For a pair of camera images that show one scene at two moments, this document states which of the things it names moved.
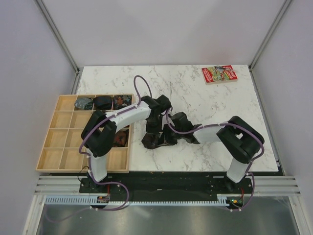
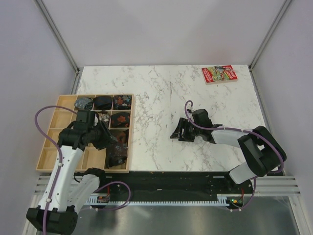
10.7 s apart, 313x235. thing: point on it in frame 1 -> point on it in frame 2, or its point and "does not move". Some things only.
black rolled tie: [102, 103] does not move
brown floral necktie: [149, 141] -> [116, 154]
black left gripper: [157, 130] -> [106, 138]
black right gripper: [167, 139] -> [183, 123]
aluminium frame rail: [278, 185] does not move
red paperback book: [219, 74] does not move
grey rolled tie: [83, 103] does not move
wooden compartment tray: [60, 151] does not move
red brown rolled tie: [121, 138] does not move
